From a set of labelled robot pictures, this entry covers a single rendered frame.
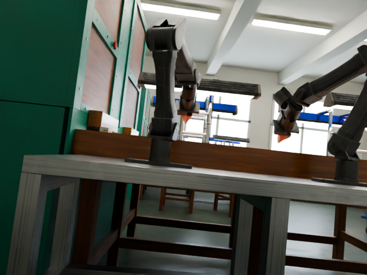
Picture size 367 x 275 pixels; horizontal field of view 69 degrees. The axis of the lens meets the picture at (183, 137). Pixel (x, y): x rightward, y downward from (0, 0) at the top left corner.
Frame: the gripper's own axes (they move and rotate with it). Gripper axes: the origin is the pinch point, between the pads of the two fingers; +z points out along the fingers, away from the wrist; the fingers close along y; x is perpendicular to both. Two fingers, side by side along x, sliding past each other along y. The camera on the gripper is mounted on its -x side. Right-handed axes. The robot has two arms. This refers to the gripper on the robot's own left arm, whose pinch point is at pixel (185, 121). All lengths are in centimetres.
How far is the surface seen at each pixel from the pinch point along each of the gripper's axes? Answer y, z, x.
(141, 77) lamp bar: 24.5, -3.4, -26.1
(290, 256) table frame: -69, 77, 23
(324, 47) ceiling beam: -228, 129, -371
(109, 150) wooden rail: 27.8, -2.0, 22.6
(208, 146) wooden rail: -9.8, -5.4, 18.4
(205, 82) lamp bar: -7.6, -3.5, -26.9
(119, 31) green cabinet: 42, -11, -58
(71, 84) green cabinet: 43.6, -19.9, 7.7
